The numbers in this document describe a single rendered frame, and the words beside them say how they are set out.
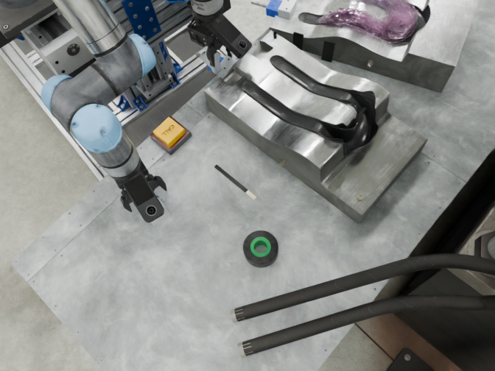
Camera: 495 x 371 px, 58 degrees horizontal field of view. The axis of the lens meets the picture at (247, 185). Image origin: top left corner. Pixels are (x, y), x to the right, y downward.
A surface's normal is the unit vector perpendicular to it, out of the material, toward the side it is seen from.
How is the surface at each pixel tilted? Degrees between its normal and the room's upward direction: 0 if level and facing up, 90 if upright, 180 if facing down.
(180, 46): 0
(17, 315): 0
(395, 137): 0
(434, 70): 90
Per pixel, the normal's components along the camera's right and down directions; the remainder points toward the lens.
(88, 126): -0.07, -0.41
